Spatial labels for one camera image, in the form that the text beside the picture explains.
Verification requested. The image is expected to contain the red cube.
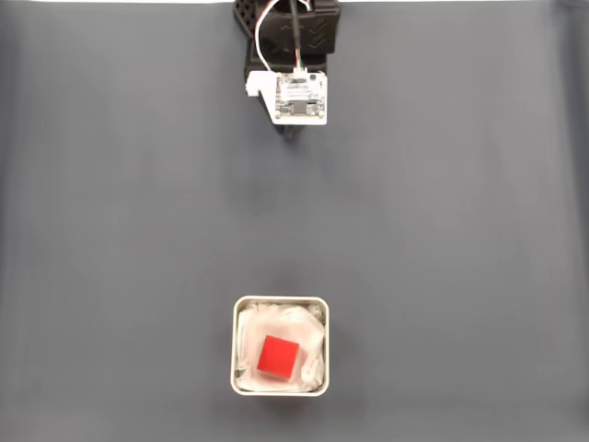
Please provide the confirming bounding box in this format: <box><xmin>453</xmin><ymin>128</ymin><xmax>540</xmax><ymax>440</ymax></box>
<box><xmin>256</xmin><ymin>334</ymin><xmax>301</xmax><ymax>381</ymax></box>

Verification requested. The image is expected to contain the white square box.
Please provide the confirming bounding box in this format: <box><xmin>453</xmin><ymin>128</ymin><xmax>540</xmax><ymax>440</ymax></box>
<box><xmin>230</xmin><ymin>295</ymin><xmax>330</xmax><ymax>398</ymax></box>

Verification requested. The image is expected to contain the dark table mat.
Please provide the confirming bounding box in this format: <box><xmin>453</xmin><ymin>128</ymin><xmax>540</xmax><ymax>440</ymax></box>
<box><xmin>0</xmin><ymin>2</ymin><xmax>589</xmax><ymax>442</ymax></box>

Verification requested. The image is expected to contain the white tissue paper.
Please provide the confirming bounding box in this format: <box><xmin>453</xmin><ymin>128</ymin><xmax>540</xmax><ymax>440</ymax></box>
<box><xmin>234</xmin><ymin>299</ymin><xmax>327</xmax><ymax>394</ymax></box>

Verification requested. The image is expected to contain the black camera cable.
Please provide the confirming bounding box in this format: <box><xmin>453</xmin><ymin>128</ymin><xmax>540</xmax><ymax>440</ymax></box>
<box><xmin>287</xmin><ymin>0</ymin><xmax>306</xmax><ymax>75</ymax></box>

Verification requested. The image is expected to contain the camera board on white mount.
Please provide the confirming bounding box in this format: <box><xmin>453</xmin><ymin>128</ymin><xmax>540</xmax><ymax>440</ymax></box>
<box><xmin>243</xmin><ymin>67</ymin><xmax>329</xmax><ymax>126</ymax></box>

